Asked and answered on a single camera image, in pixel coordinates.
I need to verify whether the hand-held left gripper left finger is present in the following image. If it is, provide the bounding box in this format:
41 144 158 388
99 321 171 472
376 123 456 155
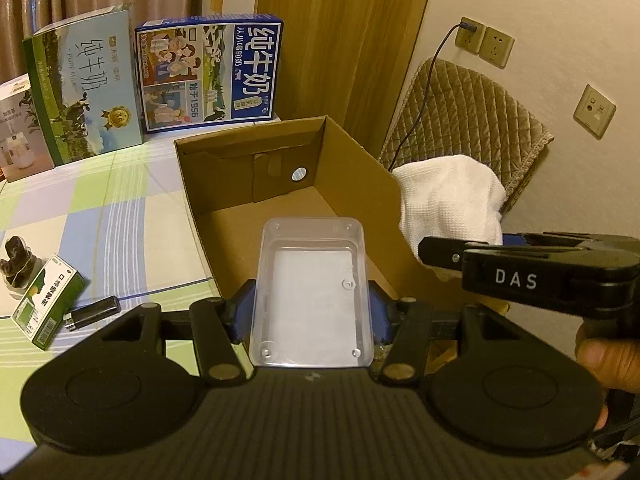
102 280 257 386

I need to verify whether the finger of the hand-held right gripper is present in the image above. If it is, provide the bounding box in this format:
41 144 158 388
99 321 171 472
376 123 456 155
501 232 591 249
419 236 488 270

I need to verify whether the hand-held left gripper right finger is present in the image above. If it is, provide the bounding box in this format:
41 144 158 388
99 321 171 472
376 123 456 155
369 282 516 387

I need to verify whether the white towel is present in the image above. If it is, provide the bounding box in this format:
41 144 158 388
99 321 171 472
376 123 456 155
392 155 506 281

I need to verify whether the clear plastic container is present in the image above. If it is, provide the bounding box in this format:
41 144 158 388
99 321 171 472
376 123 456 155
250 217 375 368

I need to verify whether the brown cardboard box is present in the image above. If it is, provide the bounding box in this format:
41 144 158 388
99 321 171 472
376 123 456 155
174 115 463 361

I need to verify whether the black lighter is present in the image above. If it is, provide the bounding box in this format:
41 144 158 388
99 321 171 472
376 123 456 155
64 296 122 332

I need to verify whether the small green box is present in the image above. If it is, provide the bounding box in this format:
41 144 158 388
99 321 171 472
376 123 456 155
11 255 87 351

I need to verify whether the dark flower ornament white base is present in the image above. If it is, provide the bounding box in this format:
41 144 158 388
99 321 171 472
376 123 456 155
0 235 43 303

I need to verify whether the person's right hand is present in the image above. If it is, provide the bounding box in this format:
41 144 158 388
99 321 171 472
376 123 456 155
575 339 640 431

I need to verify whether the chair with quilted cover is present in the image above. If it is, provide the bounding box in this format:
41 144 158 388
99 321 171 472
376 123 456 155
379 57 555 216

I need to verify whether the checked tablecloth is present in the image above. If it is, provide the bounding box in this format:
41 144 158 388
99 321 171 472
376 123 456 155
0 120 241 461

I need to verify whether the blue milk carton box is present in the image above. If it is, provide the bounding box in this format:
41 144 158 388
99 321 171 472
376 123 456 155
135 12 285 134

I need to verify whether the wooden door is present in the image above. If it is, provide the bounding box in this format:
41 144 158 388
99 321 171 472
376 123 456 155
255 0 438 156

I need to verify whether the green milk carton box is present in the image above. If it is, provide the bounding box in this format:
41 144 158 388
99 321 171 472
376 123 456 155
22 6 146 167

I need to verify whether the white humidifier box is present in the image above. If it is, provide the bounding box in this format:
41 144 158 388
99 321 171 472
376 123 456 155
0 74 55 183

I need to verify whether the beige wall outlet plate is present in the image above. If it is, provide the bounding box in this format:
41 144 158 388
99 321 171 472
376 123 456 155
572 85 617 138

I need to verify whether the dark power cable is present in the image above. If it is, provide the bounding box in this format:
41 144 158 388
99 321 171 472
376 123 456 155
385 20 475 166

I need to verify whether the beige wall socket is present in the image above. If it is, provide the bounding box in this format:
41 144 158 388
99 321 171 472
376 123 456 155
479 26 516 68

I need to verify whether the wall socket with plug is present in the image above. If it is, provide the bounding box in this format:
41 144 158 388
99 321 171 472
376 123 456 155
455 16 486 53

